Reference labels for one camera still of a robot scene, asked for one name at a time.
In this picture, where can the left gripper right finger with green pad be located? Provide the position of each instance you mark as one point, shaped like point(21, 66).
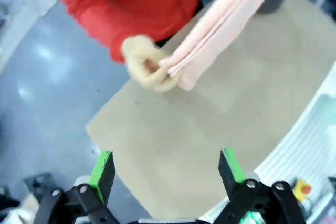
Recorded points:
point(231, 171)

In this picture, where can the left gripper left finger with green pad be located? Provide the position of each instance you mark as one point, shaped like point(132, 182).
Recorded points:
point(102, 171)

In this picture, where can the pink textured towel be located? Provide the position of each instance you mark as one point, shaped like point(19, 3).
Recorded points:
point(223, 24)

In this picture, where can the person's right forearm red sleeve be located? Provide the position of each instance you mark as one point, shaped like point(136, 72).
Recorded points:
point(105, 35)

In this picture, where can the person's right hand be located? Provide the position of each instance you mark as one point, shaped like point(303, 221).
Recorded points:
point(143, 58)

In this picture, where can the yellow emergency stop button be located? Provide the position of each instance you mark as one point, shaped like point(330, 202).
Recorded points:
point(304, 189)

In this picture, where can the person in red hooded jacket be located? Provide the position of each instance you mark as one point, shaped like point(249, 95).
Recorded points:
point(147, 1)

